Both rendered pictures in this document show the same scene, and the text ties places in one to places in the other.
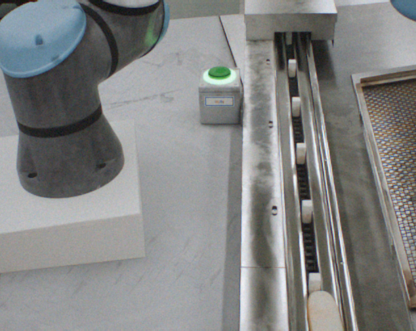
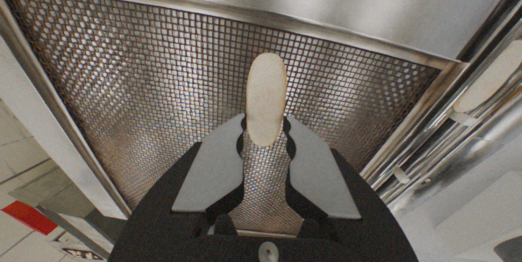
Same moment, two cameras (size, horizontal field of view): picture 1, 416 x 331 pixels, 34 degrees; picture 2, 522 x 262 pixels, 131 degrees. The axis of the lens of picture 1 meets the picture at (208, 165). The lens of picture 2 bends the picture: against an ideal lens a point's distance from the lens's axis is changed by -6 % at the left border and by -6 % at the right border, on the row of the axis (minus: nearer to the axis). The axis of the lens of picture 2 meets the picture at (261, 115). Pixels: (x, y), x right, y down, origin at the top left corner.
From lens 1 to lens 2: 75 cm
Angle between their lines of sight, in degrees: 26
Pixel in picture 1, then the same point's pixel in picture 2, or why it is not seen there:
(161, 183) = (441, 209)
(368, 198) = not seen: hidden behind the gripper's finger
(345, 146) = not seen: hidden behind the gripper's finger
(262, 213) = (437, 181)
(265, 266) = (486, 141)
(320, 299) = (475, 102)
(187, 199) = (437, 197)
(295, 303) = (485, 106)
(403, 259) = (410, 116)
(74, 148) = not seen: outside the picture
